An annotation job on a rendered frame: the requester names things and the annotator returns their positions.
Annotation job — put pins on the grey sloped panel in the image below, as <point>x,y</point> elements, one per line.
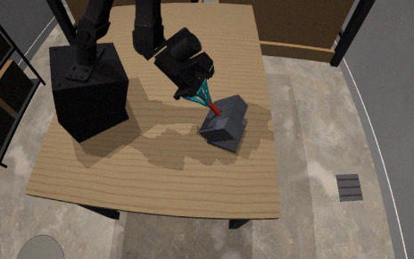
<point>222,130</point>

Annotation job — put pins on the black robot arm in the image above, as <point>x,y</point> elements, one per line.
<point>147,36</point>

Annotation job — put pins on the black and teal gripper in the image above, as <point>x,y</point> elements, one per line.
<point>194,90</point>

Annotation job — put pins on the dark red peg with bright red end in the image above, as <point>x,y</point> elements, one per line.
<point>214,108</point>

